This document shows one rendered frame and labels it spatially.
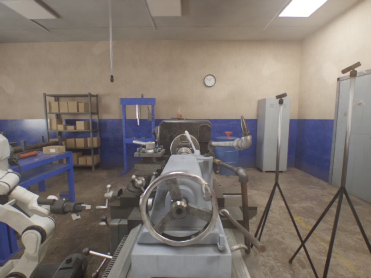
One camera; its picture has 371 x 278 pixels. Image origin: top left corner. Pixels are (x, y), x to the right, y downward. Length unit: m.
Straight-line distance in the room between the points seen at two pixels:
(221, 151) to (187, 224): 3.91
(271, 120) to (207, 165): 4.15
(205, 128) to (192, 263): 1.24
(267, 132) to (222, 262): 4.41
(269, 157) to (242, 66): 2.46
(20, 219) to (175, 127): 1.29
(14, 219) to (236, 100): 4.78
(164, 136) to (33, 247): 1.21
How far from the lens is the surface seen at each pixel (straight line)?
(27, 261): 1.76
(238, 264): 0.80
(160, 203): 0.64
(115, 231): 1.14
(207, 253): 0.67
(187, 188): 0.60
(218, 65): 5.29
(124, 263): 0.79
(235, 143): 0.72
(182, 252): 0.66
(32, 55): 6.79
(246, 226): 0.79
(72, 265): 1.94
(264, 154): 4.99
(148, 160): 1.21
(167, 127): 1.76
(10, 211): 1.62
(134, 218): 0.98
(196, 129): 1.75
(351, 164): 4.42
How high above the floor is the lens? 1.35
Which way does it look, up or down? 6 degrees down
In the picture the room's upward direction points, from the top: straight up
